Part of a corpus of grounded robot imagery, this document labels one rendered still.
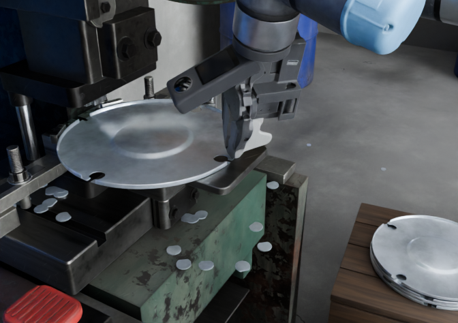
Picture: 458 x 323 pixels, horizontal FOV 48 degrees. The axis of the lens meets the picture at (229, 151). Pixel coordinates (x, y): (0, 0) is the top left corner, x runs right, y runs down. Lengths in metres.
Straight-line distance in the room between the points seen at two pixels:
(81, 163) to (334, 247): 1.23
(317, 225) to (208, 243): 1.13
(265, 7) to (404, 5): 0.15
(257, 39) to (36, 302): 0.37
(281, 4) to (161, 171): 0.30
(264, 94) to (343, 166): 1.70
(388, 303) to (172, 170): 0.63
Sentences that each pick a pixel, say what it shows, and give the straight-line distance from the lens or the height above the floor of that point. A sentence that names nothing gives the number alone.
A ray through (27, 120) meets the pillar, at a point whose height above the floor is 0.81.
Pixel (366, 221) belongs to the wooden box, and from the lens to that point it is 1.40.
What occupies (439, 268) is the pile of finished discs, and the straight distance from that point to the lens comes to 1.25.
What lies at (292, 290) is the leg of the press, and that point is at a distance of 1.17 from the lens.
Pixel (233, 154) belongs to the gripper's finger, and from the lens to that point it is 0.73.
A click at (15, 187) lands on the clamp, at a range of 0.80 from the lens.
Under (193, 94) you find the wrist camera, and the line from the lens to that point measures 0.62.
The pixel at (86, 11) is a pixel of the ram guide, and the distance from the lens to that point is 0.68.
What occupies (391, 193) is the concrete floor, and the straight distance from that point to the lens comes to 2.18.
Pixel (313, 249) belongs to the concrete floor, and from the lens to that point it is 1.83.
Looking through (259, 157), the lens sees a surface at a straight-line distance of 0.77.
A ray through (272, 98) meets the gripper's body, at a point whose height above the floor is 0.91.
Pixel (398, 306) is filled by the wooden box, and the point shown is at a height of 0.35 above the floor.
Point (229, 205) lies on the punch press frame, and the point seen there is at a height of 0.64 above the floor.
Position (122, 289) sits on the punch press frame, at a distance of 0.75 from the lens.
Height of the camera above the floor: 1.16
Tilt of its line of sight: 29 degrees down
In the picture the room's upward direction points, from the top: straight up
